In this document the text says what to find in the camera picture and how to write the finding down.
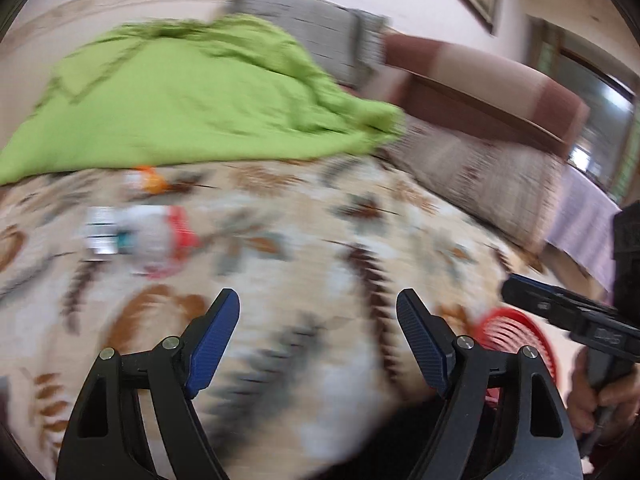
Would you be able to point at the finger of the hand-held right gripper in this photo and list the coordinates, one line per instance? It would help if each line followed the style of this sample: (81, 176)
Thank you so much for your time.
(575, 320)
(540, 284)

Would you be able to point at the leaf printed blanket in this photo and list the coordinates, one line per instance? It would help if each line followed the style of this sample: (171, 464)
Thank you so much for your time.
(300, 240)

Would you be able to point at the table with purple cloth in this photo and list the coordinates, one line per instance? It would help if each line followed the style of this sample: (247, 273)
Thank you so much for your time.
(580, 220)

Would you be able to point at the person's right hand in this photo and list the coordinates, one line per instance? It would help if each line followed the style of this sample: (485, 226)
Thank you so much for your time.
(580, 402)

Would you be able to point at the red mesh basket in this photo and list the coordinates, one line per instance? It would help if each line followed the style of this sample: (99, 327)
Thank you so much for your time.
(505, 330)

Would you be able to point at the white plastic bottle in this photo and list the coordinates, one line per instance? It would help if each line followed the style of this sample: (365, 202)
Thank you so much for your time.
(147, 237)

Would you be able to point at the red white packet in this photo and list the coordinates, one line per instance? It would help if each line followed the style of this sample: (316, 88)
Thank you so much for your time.
(182, 232)

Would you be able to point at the grey quilted pillow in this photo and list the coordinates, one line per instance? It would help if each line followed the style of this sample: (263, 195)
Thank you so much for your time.
(300, 15)

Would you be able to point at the white teal packet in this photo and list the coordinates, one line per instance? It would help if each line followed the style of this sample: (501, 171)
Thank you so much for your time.
(100, 235)

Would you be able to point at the small orange packet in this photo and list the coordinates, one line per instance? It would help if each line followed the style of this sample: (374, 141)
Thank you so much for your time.
(150, 180)

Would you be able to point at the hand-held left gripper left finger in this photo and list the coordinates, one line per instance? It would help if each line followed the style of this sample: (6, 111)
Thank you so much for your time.
(212, 340)

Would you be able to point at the wooden mirror cabinet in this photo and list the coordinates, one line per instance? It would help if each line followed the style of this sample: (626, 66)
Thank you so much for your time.
(595, 100)

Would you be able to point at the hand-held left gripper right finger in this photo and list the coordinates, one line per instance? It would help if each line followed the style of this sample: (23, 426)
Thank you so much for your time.
(422, 340)

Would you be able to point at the striped pillow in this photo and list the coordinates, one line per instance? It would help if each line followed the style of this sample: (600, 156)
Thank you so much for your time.
(480, 175)

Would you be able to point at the green quilt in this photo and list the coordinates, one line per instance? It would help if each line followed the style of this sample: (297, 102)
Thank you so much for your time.
(165, 105)

